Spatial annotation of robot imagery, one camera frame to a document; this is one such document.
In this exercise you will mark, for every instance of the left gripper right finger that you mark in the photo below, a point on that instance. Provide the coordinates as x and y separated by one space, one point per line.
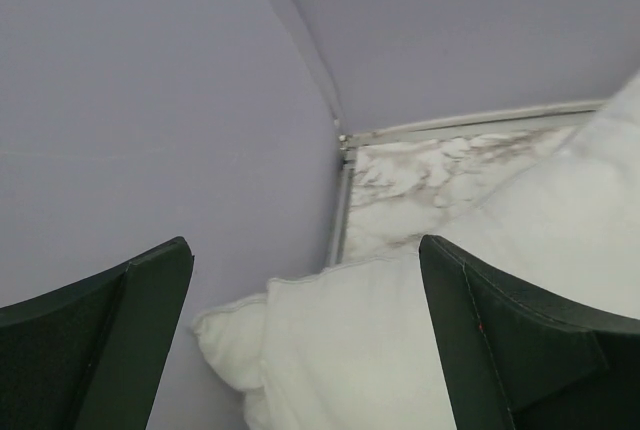
516 356

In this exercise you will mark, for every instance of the white pillow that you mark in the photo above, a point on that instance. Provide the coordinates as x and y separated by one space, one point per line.
353 347

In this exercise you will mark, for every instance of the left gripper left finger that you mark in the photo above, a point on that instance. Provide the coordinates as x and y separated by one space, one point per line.
90 355

